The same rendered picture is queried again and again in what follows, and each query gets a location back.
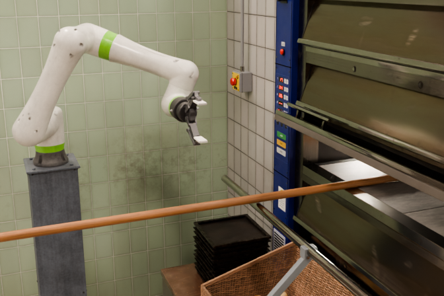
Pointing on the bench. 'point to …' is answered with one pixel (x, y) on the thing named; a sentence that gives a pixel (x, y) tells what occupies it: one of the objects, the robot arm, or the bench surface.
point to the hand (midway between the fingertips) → (202, 122)
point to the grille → (278, 240)
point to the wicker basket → (275, 277)
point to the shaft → (189, 209)
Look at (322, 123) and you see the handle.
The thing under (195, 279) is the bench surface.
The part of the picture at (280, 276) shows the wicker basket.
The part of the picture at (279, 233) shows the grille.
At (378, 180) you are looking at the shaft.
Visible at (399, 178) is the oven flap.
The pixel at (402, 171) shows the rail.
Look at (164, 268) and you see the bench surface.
